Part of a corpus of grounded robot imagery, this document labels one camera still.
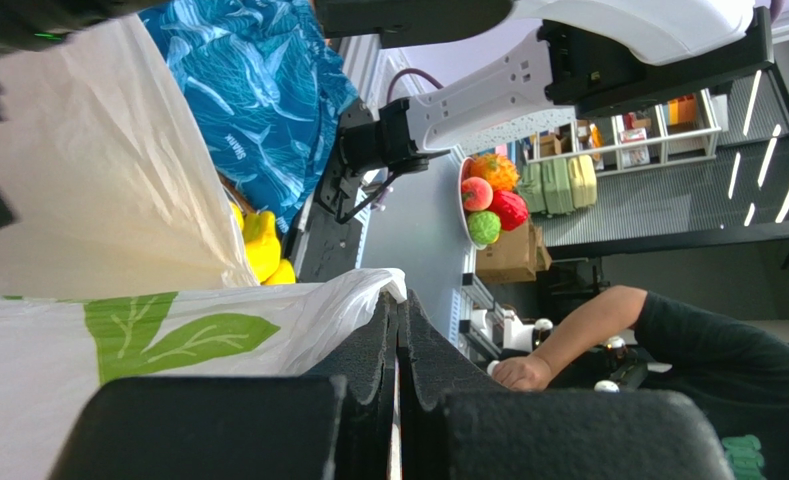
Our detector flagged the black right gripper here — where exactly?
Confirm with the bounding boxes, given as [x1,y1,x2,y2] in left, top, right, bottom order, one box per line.
[0,0,161,229]

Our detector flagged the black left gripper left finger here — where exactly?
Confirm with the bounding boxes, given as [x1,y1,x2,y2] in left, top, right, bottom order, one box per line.
[50,293,397,479]

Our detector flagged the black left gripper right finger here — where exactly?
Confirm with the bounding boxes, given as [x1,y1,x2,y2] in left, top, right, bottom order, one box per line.
[397,293,732,479]

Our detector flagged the yellow fake banana bunch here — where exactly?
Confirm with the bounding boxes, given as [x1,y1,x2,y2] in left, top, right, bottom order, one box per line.
[229,202,296,286]

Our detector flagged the white plastic bag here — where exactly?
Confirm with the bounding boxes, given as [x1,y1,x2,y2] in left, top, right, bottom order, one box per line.
[0,16,407,479]

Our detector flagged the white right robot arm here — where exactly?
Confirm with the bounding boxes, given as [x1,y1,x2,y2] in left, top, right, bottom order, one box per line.
[0,1,781,223]

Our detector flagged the white bowl of fake fruits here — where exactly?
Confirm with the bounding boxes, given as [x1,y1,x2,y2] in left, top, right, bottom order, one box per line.
[458,152,535,250]

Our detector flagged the blue patterned cloth bag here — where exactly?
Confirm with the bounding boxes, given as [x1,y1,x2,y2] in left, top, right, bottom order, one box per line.
[139,0,358,233]

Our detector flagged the brown cardboard box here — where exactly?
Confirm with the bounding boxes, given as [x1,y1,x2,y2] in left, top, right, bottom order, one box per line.
[475,223,552,284]

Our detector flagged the person in black shirt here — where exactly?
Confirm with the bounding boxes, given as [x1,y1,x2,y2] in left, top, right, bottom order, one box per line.
[492,285,789,479]

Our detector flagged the metal storage shelf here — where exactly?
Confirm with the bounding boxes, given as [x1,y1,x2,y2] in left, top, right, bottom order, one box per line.
[511,89,729,176]

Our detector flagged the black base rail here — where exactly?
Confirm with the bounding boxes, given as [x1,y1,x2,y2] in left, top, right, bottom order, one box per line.
[284,100,374,283]

